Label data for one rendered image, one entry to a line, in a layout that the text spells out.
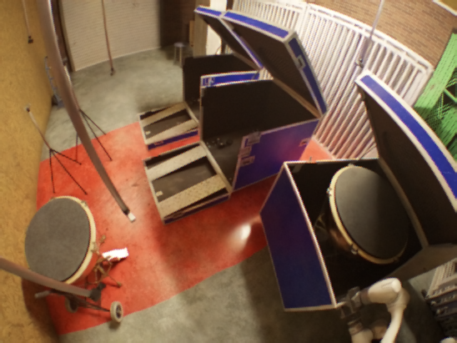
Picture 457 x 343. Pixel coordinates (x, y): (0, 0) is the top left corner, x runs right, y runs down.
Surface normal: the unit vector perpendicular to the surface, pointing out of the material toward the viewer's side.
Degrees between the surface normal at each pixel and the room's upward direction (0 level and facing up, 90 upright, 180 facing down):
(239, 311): 0
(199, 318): 0
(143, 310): 0
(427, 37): 90
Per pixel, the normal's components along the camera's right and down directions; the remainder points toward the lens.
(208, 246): 0.11, -0.62
